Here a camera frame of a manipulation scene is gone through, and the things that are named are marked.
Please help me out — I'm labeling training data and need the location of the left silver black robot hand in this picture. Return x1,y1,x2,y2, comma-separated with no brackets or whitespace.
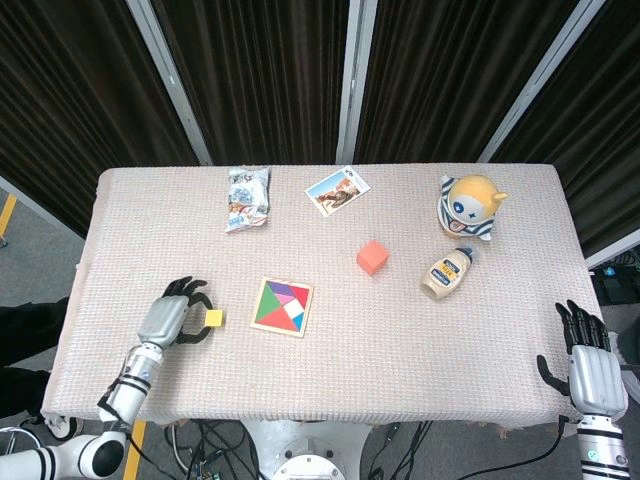
135,275,214,349

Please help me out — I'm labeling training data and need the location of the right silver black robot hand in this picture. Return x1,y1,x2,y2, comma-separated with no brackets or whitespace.
536,299,629,415

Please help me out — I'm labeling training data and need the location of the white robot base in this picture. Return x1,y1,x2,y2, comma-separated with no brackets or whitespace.
239,419,371,480

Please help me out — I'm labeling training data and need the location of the green triangle tangram piece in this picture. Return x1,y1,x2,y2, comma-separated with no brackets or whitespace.
255,281,281,320

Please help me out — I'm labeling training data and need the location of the wooden tangram tray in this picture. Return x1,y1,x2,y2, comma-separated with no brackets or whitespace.
249,277,315,339

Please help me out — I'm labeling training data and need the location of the black electronics equipment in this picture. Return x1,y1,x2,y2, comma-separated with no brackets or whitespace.
589,252,640,306

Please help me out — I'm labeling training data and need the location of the large orange-red triangle piece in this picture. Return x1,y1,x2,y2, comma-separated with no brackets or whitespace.
258,305,296,334

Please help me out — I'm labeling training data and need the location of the person in black clothes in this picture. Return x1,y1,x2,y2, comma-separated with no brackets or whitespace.
0,297,71,416

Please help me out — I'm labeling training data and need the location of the white black sneaker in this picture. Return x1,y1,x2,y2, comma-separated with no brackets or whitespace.
42,413,84,441

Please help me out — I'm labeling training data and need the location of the silver snack bag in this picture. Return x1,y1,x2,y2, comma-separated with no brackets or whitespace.
224,166,272,234

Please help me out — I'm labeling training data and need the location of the mayonnaise squeeze bottle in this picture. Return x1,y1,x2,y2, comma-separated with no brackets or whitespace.
419,245,477,303

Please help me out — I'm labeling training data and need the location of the beige waffle tablecloth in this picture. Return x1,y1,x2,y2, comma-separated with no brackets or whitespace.
40,163,629,431

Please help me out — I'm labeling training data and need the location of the yellow striped plush toy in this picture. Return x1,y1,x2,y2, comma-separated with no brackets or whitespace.
437,173,510,243

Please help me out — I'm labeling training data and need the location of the photo postcard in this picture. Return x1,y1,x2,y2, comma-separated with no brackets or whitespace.
304,165,372,218

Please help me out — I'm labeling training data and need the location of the orange cube block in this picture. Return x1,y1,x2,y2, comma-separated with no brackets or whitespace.
356,239,391,277

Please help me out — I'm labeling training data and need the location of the dark pleated curtain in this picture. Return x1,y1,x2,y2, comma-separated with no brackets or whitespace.
354,0,581,164
0,0,201,239
152,0,351,166
492,0,640,256

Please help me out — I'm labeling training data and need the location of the grey metal bar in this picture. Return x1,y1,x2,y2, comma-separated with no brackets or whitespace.
584,244,640,271

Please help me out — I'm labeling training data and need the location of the black floor cable bundle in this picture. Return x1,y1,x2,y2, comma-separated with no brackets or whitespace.
364,422,436,480
164,419,256,480

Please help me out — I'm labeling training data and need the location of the white frame post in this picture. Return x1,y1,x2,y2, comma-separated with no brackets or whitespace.
335,0,377,165
124,0,215,166
478,0,597,164

